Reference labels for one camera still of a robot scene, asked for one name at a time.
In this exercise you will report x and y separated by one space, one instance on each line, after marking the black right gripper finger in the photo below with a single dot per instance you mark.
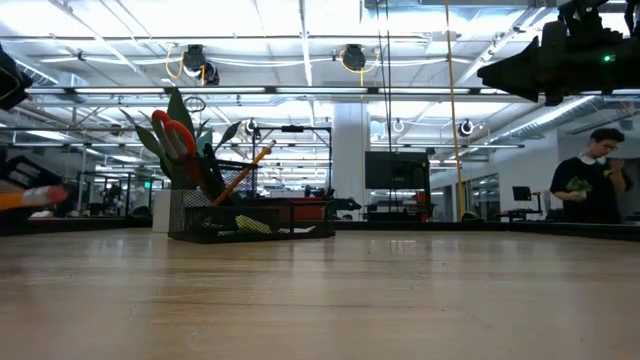
520 72

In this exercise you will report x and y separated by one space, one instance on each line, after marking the black background robot arm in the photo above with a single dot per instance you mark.
345 204

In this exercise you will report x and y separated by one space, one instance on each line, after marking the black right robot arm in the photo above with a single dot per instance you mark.
582 12

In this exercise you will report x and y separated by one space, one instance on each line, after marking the black mesh desk organizer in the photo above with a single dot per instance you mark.
210 220

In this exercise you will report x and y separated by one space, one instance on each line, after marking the background robot workstation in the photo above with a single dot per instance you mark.
120 197

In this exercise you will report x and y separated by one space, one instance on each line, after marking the small desk monitor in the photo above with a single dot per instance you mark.
522 193

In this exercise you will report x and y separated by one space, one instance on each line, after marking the person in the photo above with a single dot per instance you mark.
590 195

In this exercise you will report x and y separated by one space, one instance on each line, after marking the snake plant in white pot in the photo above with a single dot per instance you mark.
177 107

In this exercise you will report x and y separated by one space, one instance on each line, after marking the large black monitor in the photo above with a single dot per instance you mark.
395 170

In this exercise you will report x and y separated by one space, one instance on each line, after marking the long ceiling light strip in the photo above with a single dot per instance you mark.
225 90

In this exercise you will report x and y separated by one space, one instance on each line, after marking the red crate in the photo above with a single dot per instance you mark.
305 210

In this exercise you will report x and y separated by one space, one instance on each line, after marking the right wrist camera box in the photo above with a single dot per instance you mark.
555 37

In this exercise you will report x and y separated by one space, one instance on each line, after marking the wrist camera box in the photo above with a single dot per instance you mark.
555 37
12 80

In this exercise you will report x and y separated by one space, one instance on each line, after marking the silver ventilation duct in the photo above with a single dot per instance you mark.
550 117

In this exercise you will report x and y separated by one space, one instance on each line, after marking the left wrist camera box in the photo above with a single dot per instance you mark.
12 80

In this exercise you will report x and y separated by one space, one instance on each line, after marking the black background rig frame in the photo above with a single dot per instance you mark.
292 128

